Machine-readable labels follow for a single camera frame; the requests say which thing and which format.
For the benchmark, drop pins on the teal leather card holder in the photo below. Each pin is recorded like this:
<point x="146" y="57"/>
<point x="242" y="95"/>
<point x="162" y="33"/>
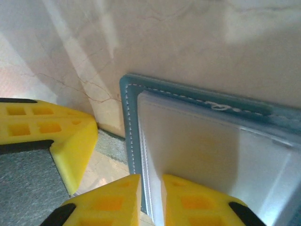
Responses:
<point x="130" y="131"/>

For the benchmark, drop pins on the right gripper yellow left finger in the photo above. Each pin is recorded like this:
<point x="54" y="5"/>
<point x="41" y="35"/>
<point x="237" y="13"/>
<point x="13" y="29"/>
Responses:
<point x="108" y="207"/>

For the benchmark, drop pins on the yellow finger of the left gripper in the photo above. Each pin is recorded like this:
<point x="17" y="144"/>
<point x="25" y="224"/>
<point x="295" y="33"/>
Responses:
<point x="47" y="127"/>

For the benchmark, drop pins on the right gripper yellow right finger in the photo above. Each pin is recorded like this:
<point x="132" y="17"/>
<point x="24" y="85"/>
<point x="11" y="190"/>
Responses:
<point x="195" y="207"/>

